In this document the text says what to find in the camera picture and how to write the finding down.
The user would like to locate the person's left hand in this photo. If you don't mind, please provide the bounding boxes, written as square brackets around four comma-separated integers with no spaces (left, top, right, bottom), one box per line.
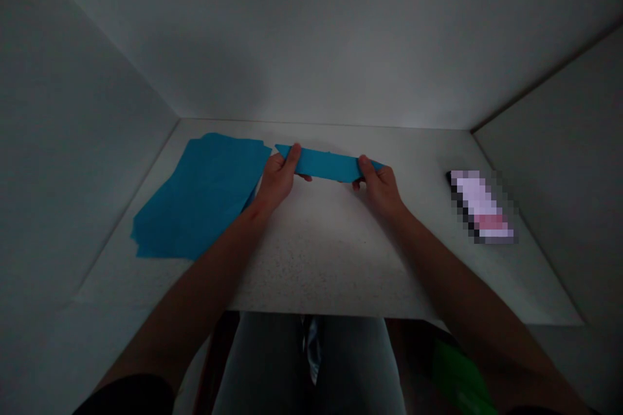
[254,143,313,211]

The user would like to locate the person's right hand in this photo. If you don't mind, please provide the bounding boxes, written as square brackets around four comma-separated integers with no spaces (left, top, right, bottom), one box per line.
[337,155,403,219]

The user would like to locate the blue paper strip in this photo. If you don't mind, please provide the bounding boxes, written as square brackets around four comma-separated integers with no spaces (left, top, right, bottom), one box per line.
[274,144,390,182]

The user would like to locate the stack of blue paper sheets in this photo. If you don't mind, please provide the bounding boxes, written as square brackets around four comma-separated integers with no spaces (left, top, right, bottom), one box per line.
[132,132,273,261]

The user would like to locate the black smartphone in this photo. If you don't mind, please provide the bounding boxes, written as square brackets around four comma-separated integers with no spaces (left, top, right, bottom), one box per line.
[446,169,518,244]

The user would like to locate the person's legs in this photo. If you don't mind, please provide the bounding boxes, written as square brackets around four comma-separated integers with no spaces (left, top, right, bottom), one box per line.
[212,311,403,415]

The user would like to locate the green object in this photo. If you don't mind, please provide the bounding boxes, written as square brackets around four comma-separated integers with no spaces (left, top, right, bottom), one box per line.
[428,337,497,415]

